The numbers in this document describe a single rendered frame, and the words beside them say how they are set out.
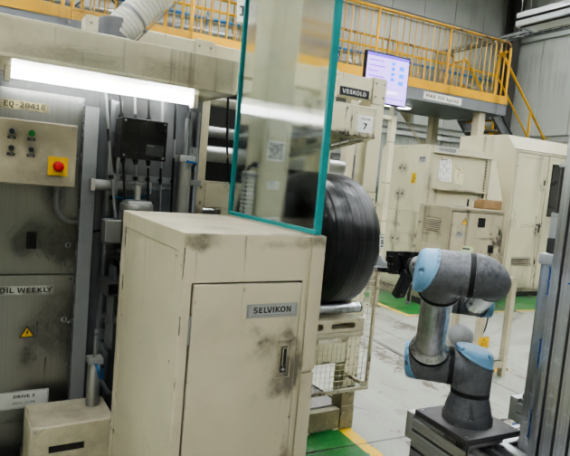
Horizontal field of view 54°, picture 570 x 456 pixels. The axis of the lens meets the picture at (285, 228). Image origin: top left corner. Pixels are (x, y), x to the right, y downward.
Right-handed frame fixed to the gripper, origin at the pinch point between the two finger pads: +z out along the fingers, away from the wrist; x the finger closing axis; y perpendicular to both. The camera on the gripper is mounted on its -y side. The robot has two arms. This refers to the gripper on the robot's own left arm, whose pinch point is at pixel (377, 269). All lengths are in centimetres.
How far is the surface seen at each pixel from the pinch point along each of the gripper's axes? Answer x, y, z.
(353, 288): -0.8, -8.5, 15.2
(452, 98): -596, 257, 509
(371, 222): -3.6, 17.8, 8.4
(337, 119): -14, 66, 46
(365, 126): -30, 65, 46
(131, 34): 81, 85, 47
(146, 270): 91, 1, -9
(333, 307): 3.3, -16.8, 22.8
